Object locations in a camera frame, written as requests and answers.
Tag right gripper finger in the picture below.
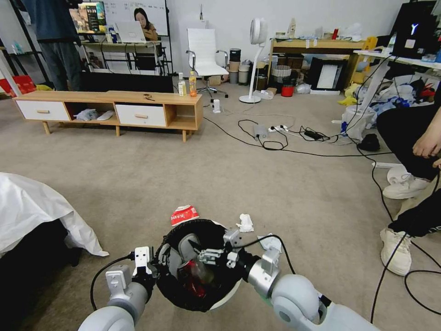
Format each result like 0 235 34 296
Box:
198 256 229 267
188 240 226 258

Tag red clear plastic bottle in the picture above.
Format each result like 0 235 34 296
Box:
177 260 217 299

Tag white bin with black bag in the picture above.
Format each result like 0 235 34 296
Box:
154 218 243 313

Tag grey object in bin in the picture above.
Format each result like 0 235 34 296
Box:
178 233 202 263

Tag crumpled white paper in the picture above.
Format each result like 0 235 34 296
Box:
257 234 283 251

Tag crumpled white tissue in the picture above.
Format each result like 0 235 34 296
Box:
235 213 255 233

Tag crumpled red white carton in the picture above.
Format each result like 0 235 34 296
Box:
170 205 201 227

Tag bed with white sheet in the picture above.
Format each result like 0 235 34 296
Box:
0 172 110 331

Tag white shoe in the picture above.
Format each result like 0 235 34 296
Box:
379 227 413 277
382 173 432 200

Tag black shoe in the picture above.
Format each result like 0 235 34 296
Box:
357 133 382 152

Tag clear plastic bag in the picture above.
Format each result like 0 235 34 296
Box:
74 108 98 122

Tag wooden cabinet with white drawers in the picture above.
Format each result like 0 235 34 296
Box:
12 90 204 143

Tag stacked round containers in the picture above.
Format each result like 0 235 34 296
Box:
228 48 251 85

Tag long black panel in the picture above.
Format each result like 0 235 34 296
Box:
79 71 175 94

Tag yellow bag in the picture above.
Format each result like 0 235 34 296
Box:
337 85 360 107

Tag seated person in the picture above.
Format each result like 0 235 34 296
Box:
376 103 441 239

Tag white office chair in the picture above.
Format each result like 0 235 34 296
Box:
186 28 230 98

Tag black framed white board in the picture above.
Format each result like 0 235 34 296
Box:
307 56 349 93

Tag office desk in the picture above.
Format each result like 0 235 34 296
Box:
80 40 163 74

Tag white standing fan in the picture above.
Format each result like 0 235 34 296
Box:
239 17 270 104

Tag red box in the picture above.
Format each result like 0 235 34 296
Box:
0 74 37 97

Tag wooden shelf table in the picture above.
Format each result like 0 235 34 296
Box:
267 37 367 94

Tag person at desk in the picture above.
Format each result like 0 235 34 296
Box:
133 7 159 42

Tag white laptop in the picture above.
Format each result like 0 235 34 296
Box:
114 21 147 44

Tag whiteboard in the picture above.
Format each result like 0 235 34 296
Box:
102 0 170 38

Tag white desk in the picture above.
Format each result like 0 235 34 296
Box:
352 49 441 114

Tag standing person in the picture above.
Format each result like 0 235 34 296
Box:
20 0 84 92

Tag computer monitor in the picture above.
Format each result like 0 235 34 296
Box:
68 1 106 34

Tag black computer tower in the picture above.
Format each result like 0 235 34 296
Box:
390 1 437 58

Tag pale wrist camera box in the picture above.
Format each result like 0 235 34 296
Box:
223 228 242 250
133 245 154 274

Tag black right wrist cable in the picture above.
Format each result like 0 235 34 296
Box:
237 235 298 276

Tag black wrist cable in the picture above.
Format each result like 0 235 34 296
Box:
90 254 136 312
237 235 298 276

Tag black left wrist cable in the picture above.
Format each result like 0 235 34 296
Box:
90 254 136 312

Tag black floor cable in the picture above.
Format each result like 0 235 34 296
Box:
202 116 441 323

